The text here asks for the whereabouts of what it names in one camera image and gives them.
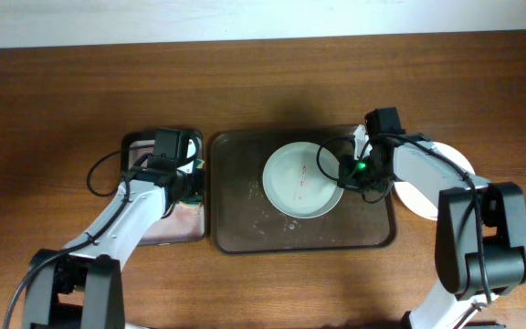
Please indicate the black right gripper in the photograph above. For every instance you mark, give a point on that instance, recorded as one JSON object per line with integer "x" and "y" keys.
{"x": 347, "y": 179}

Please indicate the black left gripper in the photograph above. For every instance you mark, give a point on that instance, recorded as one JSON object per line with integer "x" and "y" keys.
{"x": 197, "y": 175}

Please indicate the green yellow sponge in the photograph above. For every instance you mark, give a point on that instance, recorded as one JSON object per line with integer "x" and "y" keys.
{"x": 196, "y": 185}

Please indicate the pink plate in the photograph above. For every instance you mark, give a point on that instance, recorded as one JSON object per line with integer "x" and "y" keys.
{"x": 416, "y": 201}

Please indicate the pale green plate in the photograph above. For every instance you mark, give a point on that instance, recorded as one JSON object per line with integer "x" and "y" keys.
{"x": 298, "y": 180}

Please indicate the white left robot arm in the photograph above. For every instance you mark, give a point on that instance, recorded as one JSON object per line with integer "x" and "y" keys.
{"x": 80, "y": 286}

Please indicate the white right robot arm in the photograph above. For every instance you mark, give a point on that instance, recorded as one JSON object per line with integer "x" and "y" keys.
{"x": 480, "y": 251}

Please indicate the black soapy water tray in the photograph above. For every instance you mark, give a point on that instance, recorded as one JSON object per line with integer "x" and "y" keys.
{"x": 179, "y": 223}

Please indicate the dark brown serving tray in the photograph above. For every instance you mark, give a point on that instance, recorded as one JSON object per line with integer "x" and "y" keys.
{"x": 243, "y": 221}

